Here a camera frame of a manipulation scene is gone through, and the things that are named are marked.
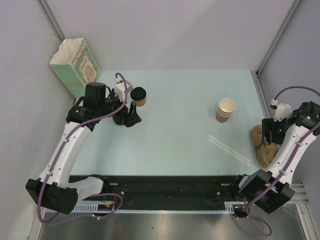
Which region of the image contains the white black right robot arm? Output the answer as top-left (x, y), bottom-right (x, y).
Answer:
top-left (230, 101), bottom-right (320, 214)

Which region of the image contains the stack of brown paper cups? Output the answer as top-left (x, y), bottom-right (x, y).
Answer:
top-left (215, 98), bottom-right (237, 123)

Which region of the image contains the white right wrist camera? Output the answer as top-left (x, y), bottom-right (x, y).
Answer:
top-left (270, 99), bottom-right (292, 122)

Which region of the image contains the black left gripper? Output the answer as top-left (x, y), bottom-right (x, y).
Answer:
top-left (97, 89), bottom-right (141, 127)

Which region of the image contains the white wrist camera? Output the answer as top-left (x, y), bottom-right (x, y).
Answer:
top-left (270, 99), bottom-right (292, 122)
top-left (114, 78), bottom-right (133, 101)

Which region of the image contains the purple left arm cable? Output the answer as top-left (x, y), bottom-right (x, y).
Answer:
top-left (37, 72), bottom-right (130, 225)

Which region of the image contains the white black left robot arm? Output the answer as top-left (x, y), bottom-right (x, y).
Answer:
top-left (25, 79), bottom-right (142, 215)

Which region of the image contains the black plastic cup lid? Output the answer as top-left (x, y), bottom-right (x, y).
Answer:
top-left (130, 86), bottom-right (147, 101)

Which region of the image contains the white slotted cable duct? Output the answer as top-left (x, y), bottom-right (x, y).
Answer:
top-left (73, 201), bottom-right (237, 215)

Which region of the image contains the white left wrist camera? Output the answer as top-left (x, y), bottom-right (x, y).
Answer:
top-left (114, 78), bottom-right (133, 101)

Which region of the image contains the brown cardboard cup carrier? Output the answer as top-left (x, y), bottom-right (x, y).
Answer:
top-left (249, 124), bottom-right (281, 169)

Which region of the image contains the green patterned paper gift bag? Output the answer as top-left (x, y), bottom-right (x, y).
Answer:
top-left (49, 37), bottom-right (101, 99)

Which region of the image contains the white wrapped straw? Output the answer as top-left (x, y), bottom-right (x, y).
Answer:
top-left (209, 133), bottom-right (251, 163)
top-left (208, 134), bottom-right (251, 166)

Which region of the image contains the brown paper coffee cup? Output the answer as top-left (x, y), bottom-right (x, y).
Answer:
top-left (134, 98), bottom-right (146, 107)

